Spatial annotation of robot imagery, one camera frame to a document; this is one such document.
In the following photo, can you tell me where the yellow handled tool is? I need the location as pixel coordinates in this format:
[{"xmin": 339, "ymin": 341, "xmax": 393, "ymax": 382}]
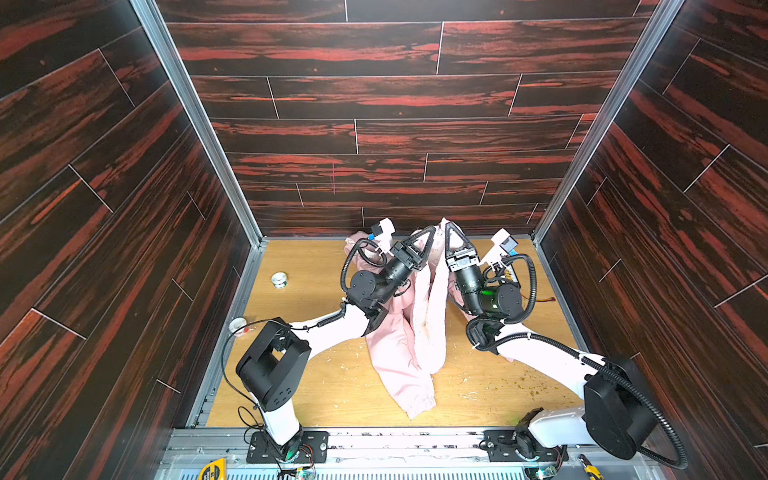
[{"xmin": 578, "ymin": 454, "xmax": 604, "ymax": 480}]

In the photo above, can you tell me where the aluminium corner post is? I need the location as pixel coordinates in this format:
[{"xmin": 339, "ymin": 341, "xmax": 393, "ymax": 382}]
[
  {"xmin": 129, "ymin": 0, "xmax": 265, "ymax": 248},
  {"xmin": 531, "ymin": 0, "xmax": 686, "ymax": 245}
]

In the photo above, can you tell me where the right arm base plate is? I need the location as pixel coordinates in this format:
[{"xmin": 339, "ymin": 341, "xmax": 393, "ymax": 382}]
[{"xmin": 479, "ymin": 430, "xmax": 569, "ymax": 463}]

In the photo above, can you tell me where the pink zip jacket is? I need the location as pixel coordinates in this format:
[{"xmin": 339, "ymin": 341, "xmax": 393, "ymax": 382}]
[{"xmin": 365, "ymin": 218, "xmax": 462, "ymax": 420}]

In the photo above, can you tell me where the yellow tape measure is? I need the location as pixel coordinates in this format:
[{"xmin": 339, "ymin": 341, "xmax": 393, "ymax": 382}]
[{"xmin": 197, "ymin": 458, "xmax": 227, "ymax": 480}]

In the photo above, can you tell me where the aluminium corner post left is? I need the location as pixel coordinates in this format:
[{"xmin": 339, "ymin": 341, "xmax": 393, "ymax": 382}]
[{"xmin": 129, "ymin": 0, "xmax": 265, "ymax": 248}]

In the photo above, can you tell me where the aluminium front rail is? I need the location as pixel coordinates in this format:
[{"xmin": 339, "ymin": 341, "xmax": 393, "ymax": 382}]
[{"xmin": 154, "ymin": 427, "xmax": 667, "ymax": 480}]

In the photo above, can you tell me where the aluminium corner post right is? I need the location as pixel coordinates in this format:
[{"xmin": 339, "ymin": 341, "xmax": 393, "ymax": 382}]
[{"xmin": 531, "ymin": 0, "xmax": 686, "ymax": 245}]

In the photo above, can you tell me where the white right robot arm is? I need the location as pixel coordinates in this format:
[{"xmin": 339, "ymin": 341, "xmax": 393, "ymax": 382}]
[{"xmin": 444, "ymin": 221, "xmax": 689, "ymax": 470}]

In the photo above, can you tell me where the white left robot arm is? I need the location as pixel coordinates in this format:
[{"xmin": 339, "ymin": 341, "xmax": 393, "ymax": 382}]
[{"xmin": 235, "ymin": 226, "xmax": 437, "ymax": 462}]

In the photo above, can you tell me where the small white tape roll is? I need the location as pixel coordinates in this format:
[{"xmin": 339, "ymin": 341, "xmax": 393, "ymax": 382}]
[{"xmin": 271, "ymin": 272, "xmax": 288, "ymax": 289}]

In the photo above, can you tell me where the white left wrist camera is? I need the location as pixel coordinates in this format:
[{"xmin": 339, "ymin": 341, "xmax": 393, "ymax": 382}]
[{"xmin": 368, "ymin": 218, "xmax": 395, "ymax": 252}]

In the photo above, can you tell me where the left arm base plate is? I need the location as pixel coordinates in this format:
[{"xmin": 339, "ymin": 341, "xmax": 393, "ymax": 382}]
[{"xmin": 246, "ymin": 430, "xmax": 329, "ymax": 464}]

